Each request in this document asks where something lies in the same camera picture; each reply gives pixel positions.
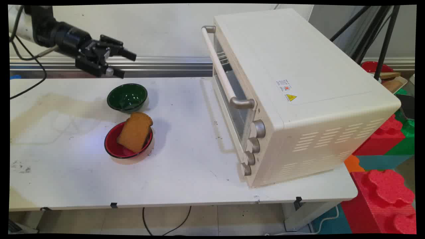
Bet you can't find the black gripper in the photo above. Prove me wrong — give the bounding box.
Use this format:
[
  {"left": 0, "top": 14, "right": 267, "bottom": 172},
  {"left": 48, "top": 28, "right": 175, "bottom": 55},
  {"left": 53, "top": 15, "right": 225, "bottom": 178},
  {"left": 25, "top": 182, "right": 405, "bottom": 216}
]
[{"left": 75, "top": 34, "right": 137, "bottom": 79}]

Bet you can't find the cream glass oven door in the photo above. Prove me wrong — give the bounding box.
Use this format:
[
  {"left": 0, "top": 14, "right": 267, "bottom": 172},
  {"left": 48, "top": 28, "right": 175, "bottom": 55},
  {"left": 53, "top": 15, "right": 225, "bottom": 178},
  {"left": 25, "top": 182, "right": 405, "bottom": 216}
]
[{"left": 201, "top": 26, "right": 258, "bottom": 166}]

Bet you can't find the dark green bowl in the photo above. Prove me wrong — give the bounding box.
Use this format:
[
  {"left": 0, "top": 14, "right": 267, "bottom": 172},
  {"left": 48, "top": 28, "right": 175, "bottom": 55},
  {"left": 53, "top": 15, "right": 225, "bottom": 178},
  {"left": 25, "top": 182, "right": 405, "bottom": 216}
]
[{"left": 107, "top": 83, "right": 148, "bottom": 114}]

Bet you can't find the brown bread slice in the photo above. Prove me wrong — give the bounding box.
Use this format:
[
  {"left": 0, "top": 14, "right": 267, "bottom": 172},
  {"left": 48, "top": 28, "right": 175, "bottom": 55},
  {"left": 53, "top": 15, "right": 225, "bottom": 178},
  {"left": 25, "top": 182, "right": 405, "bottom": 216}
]
[{"left": 116, "top": 112, "right": 153, "bottom": 153}]

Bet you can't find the red bowl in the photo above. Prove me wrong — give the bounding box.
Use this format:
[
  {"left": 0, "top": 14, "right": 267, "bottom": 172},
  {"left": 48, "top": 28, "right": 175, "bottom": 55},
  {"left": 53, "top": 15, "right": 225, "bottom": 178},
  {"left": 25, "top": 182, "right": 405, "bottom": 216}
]
[{"left": 104, "top": 121, "right": 154, "bottom": 159}]

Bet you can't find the warning sticker label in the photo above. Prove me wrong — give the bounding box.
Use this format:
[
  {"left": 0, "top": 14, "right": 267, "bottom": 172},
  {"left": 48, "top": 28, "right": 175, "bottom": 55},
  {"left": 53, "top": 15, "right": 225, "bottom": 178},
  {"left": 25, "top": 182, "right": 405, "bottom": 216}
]
[{"left": 276, "top": 79, "right": 298, "bottom": 104}]

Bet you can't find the cream toaster oven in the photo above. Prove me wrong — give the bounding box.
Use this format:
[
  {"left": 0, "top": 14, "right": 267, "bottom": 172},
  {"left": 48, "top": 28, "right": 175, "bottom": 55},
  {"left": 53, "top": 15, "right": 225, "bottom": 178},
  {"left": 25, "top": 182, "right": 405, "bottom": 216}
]
[{"left": 202, "top": 8, "right": 402, "bottom": 188}]

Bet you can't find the white table leg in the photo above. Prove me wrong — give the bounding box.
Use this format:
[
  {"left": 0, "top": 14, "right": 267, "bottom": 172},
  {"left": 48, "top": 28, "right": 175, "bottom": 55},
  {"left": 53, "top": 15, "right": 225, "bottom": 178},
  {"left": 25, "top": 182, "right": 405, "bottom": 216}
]
[{"left": 282, "top": 199, "right": 342, "bottom": 232}]

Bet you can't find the red round dish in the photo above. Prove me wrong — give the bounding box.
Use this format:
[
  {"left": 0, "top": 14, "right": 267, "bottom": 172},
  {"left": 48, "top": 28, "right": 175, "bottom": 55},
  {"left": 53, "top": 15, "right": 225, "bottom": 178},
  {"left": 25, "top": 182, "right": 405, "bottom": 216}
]
[{"left": 361, "top": 61, "right": 394, "bottom": 74}]

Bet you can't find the orange foam block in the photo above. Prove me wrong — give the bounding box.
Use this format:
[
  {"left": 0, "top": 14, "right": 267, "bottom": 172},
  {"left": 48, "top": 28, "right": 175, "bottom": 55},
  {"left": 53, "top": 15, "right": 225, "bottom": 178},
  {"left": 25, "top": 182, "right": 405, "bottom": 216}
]
[{"left": 343, "top": 154, "right": 366, "bottom": 173}]

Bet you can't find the black tripod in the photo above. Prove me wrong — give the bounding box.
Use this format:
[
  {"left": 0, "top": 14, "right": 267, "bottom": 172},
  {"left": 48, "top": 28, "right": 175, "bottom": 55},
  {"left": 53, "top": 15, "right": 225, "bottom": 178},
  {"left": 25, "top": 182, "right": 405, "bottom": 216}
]
[{"left": 330, "top": 5, "right": 401, "bottom": 81}]

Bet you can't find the small red foam block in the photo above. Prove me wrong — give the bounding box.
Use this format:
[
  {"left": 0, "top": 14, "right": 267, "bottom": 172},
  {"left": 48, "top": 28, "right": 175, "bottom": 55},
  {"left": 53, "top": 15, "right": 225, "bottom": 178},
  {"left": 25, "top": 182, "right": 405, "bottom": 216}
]
[{"left": 352, "top": 114, "right": 404, "bottom": 156}]

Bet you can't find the wooden tray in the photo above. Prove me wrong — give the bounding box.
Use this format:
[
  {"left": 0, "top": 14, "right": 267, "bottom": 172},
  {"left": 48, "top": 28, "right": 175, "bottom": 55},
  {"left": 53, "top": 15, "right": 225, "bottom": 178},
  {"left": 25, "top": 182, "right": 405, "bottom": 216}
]
[{"left": 380, "top": 72, "right": 408, "bottom": 94}]

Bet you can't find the teal foam block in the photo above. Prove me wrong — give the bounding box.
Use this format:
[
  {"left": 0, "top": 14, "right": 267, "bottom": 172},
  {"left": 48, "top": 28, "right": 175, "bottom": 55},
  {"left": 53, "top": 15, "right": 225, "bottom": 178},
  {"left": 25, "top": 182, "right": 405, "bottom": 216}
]
[{"left": 357, "top": 154, "right": 414, "bottom": 172}]

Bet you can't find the black bin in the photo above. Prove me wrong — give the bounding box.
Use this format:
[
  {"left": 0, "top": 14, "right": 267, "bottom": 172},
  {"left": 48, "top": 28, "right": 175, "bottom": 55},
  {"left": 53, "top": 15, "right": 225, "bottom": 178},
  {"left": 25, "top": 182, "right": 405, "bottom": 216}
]
[{"left": 395, "top": 94, "right": 415, "bottom": 120}]

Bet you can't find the large red foam block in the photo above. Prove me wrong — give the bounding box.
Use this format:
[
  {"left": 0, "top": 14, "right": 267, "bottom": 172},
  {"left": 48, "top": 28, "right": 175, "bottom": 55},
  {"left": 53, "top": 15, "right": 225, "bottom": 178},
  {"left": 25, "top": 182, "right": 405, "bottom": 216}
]
[{"left": 341, "top": 169, "right": 417, "bottom": 235}]

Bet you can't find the green foam block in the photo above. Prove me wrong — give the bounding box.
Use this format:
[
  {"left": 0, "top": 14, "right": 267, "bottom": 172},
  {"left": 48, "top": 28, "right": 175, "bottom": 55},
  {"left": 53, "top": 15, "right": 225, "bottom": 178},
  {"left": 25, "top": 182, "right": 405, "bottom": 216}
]
[{"left": 384, "top": 88, "right": 415, "bottom": 156}]

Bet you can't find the aluminium rail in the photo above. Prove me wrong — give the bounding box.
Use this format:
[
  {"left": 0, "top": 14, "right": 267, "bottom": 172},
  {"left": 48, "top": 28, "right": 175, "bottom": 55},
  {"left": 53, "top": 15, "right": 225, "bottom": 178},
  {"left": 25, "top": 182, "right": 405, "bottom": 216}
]
[{"left": 9, "top": 56, "right": 415, "bottom": 79}]

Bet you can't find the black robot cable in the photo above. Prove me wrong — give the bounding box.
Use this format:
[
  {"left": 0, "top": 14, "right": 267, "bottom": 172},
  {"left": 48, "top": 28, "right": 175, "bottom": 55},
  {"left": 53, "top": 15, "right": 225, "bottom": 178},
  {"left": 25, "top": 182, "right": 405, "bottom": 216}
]
[{"left": 9, "top": 6, "right": 47, "bottom": 100}]

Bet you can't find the black floor cable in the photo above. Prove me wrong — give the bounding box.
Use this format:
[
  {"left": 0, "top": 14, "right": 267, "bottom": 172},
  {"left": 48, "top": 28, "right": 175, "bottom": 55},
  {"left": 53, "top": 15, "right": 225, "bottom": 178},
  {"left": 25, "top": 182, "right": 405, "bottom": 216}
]
[{"left": 142, "top": 206, "right": 192, "bottom": 236}]

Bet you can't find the white floor cable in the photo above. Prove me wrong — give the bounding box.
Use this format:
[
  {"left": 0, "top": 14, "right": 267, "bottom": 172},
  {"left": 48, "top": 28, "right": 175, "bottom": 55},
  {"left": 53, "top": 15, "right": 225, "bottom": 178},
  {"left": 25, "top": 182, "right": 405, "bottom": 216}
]
[{"left": 265, "top": 204, "right": 340, "bottom": 236}]

